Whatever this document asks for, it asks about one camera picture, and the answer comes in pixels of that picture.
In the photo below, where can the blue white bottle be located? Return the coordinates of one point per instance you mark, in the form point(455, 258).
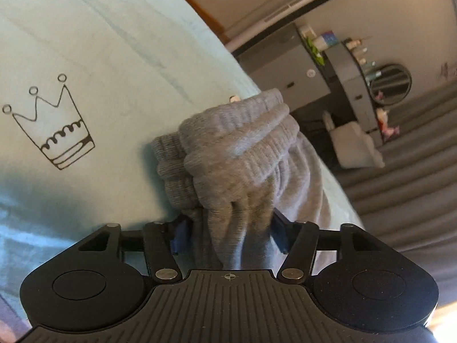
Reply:
point(325, 41)

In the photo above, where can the pink items on desk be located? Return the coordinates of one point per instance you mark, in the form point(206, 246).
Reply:
point(386, 131)

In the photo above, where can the grey sweatpants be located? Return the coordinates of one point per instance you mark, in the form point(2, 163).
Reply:
point(231, 167)

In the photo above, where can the white upholstered vanity chair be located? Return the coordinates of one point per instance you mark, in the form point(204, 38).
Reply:
point(353, 147)

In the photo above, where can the grey curtain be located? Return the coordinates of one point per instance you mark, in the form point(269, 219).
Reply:
point(410, 203)

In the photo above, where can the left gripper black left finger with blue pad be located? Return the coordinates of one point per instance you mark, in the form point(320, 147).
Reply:
point(159, 244)

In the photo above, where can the round black vanity mirror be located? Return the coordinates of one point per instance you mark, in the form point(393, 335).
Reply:
point(390, 85)

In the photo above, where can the green tray on cabinet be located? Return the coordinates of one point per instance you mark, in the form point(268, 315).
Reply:
point(314, 51)

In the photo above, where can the white black floor standing unit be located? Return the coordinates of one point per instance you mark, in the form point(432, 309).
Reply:
point(279, 18)

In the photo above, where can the grey vanity desk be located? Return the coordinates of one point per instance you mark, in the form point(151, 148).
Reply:
point(353, 82)

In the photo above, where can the mint green patterned bed sheet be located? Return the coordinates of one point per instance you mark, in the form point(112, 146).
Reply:
point(86, 86)

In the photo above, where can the grey drawer cabinet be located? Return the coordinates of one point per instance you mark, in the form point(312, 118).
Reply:
point(281, 61)

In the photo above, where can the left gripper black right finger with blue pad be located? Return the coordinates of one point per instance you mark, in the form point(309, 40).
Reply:
point(301, 242)

